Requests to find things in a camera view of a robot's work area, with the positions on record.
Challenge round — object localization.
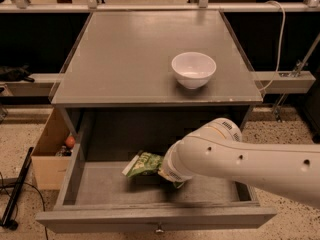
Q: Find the white ceramic bowl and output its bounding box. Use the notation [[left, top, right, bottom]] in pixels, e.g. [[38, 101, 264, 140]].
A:
[[171, 52, 217, 89]]

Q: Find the grey wooden cabinet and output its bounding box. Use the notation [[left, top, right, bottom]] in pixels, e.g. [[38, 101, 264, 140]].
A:
[[52, 10, 262, 151]]

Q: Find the grey open top drawer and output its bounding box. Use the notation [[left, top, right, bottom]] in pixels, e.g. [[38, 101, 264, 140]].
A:
[[35, 107, 277, 234]]

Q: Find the green jalapeno chip bag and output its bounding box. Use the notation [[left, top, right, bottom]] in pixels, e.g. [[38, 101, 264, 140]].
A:
[[122, 151, 169, 181]]

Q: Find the black bag on ledge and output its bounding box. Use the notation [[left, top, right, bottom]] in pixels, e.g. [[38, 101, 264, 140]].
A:
[[0, 65, 34, 82]]

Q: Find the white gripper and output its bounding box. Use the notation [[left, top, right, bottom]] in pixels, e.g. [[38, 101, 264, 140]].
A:
[[158, 141, 194, 183]]

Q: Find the white hanging cable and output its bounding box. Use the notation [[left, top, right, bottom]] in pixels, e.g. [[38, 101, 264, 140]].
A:
[[258, 0, 287, 92]]

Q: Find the brown cardboard box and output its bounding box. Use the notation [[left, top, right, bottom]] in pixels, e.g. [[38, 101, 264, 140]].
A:
[[32, 109, 74, 190]]

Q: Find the orange ball in box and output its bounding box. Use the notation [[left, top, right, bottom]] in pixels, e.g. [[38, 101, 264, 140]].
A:
[[65, 136, 75, 149]]

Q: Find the black floor cable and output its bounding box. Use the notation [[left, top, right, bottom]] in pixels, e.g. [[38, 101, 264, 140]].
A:
[[0, 171, 50, 240]]

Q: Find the metal drawer knob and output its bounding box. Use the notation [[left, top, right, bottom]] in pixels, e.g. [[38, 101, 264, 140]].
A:
[[155, 225, 165, 234]]

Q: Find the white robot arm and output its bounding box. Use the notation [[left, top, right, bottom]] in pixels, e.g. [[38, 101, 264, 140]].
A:
[[159, 118, 320, 208]]

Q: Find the black stand bar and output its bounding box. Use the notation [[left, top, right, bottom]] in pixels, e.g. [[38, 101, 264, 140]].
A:
[[0, 147, 33, 231]]

